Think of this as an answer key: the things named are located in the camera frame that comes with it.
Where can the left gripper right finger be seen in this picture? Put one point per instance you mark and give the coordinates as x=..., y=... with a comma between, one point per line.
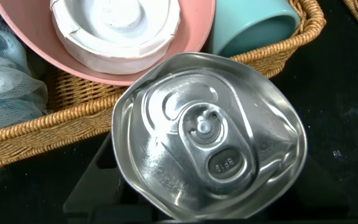
x=322, y=193

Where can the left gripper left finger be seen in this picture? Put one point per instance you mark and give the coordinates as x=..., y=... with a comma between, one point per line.
x=95, y=189

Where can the red soda can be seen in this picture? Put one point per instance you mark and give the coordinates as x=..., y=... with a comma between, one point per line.
x=210, y=137

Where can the light blue bath pouf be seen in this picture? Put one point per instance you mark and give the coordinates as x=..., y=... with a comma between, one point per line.
x=5, y=87

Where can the white dish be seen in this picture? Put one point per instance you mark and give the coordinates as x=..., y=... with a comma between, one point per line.
x=113, y=31

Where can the pink bowl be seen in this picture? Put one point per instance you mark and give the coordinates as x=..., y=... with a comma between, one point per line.
x=36, y=31

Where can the teal plastic cup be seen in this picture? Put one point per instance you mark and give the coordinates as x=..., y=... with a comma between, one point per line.
x=247, y=28

